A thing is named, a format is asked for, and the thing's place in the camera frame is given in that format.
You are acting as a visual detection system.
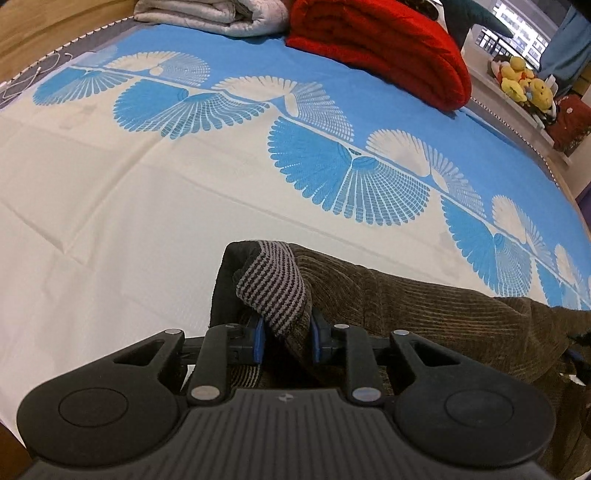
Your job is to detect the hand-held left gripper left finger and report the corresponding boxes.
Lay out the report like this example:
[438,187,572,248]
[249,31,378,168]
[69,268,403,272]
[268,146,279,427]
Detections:
[111,316,266,405]

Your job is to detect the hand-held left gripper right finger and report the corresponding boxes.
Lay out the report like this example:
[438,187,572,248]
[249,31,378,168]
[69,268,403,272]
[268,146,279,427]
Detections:
[310,320,462,405]

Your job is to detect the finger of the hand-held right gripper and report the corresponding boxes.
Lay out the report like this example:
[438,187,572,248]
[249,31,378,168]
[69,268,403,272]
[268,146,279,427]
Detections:
[566,330,591,385]

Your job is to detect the brown corduroy pants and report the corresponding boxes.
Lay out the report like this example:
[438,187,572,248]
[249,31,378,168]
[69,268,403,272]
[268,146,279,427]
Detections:
[210,239,591,480]

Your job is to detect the blue and white bed sheet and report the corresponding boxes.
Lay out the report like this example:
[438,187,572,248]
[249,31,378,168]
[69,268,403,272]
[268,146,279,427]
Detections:
[0,21,591,444]

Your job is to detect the red cushion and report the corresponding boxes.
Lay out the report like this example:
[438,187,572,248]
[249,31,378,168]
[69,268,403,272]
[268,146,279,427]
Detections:
[551,94,591,154]

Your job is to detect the white window sill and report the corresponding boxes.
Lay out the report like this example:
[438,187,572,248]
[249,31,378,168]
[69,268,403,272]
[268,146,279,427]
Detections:
[461,41,574,163]

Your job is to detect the yellow bear plush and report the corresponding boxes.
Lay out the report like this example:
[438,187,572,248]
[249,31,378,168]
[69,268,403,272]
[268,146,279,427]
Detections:
[525,78,556,110]

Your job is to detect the yellow duck plush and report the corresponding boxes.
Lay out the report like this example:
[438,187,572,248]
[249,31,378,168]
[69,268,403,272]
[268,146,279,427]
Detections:
[499,56,537,97]

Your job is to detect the red folded blanket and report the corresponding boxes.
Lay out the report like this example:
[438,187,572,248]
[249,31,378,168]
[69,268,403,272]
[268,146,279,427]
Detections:
[284,0,473,113]

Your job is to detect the blue curtain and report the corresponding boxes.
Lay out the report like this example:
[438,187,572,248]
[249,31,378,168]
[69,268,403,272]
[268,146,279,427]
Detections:
[539,4,591,88]

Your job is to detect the cream folded blanket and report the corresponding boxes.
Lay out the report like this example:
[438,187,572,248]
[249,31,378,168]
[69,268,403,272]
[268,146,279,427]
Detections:
[133,0,294,38]

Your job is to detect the window railing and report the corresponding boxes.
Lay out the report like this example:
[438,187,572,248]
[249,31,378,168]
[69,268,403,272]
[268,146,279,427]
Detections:
[475,0,551,70]

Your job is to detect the grey quilted mattress pad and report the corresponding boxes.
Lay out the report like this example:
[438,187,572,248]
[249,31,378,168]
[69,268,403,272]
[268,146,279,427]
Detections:
[0,27,136,112]

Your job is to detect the dark teal shark plush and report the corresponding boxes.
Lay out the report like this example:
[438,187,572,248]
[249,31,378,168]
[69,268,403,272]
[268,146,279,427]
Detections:
[434,0,514,48]

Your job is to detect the wooden headboard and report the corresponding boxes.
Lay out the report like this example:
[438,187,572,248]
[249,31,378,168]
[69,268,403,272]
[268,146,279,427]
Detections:
[0,0,140,86]

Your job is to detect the wooden bed frame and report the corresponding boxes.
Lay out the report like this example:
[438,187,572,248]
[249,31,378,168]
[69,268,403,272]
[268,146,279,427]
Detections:
[547,161,585,214]

